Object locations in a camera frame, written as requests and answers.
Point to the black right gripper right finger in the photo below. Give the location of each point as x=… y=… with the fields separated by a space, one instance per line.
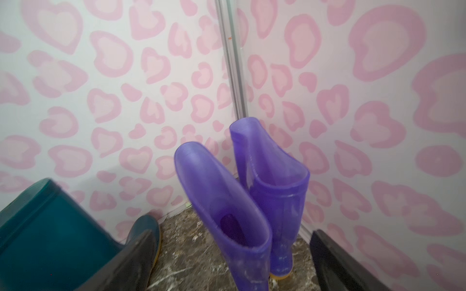
x=336 y=269

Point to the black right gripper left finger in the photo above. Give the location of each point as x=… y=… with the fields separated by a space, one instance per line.
x=129 y=270

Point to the aluminium corner post right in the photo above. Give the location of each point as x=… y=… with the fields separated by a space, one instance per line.
x=230 y=32

